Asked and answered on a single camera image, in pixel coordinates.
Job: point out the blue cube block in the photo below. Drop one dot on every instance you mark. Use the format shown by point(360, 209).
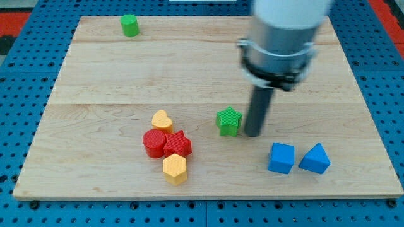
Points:
point(281, 158)

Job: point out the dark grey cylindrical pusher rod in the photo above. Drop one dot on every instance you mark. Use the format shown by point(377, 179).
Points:
point(257, 111)

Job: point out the green star block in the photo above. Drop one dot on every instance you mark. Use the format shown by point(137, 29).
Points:
point(228, 121)

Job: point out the red cylinder block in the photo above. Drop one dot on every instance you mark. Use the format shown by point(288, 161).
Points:
point(154, 141)

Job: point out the green cylinder block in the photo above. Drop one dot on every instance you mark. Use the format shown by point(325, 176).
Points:
point(129, 24)

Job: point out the yellow heart block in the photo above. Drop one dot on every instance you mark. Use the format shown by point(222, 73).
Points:
point(162, 122)

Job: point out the red star block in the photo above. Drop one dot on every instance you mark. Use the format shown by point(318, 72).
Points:
point(177, 143)

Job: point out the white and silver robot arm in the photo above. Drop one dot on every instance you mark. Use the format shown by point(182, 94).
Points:
point(277, 50)

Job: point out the blue triangular prism block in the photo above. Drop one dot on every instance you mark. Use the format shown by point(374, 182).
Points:
point(315, 160)

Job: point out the yellow hexagon block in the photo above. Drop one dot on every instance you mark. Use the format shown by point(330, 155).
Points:
point(175, 169)

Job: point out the light wooden board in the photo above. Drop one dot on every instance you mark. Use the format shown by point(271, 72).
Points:
point(89, 143)

